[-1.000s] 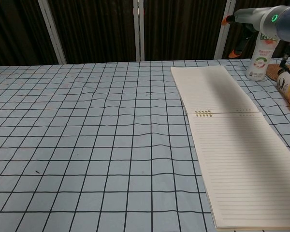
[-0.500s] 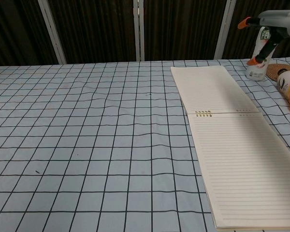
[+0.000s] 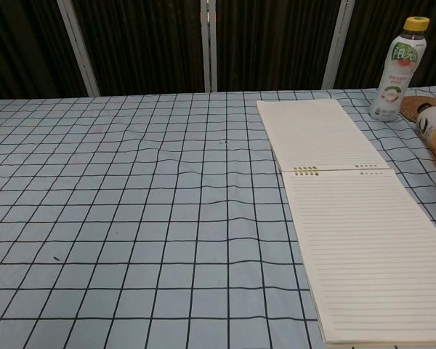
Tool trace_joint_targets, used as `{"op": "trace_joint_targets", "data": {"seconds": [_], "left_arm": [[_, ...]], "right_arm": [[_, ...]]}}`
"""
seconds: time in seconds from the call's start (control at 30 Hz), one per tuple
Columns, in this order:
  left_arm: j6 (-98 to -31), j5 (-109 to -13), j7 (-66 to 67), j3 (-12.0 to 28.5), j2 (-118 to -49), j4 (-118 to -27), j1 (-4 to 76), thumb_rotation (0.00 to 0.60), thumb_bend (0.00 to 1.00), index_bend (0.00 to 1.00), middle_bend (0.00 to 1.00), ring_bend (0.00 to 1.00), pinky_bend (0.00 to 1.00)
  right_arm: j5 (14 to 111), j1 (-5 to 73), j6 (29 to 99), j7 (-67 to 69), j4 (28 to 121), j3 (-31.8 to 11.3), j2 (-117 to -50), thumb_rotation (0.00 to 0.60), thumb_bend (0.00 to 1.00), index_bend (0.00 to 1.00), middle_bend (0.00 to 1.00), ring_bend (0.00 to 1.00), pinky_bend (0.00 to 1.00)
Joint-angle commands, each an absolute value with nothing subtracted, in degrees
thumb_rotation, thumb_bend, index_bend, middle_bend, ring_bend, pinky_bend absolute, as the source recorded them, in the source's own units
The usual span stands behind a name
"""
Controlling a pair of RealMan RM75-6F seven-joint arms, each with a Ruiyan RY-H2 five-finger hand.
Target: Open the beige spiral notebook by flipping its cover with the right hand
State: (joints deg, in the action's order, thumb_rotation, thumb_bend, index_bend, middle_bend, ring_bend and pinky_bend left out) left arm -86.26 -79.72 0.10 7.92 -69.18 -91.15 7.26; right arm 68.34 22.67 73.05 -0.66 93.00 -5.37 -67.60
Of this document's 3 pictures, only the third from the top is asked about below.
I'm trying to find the yellow spiral notebook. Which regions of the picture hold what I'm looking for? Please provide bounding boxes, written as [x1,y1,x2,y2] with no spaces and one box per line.
[256,97,436,345]

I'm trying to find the blue checkered tablecloth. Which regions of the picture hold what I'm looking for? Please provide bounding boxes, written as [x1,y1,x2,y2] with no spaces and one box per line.
[0,87,436,349]

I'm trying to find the dark pleated screen panel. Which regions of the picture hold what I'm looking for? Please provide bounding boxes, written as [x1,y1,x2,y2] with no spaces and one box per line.
[334,0,436,90]
[212,0,344,92]
[0,0,88,105]
[70,0,206,97]

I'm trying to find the white bottle yellow cap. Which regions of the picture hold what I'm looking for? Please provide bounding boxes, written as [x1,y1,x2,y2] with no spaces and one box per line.
[369,16,430,123]

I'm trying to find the round woven coaster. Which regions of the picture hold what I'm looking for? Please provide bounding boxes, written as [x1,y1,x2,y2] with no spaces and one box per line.
[399,96,436,121]

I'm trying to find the white screen frame post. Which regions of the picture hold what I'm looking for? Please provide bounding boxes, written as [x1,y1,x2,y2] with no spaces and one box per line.
[56,0,102,97]
[199,0,218,92]
[321,0,355,90]

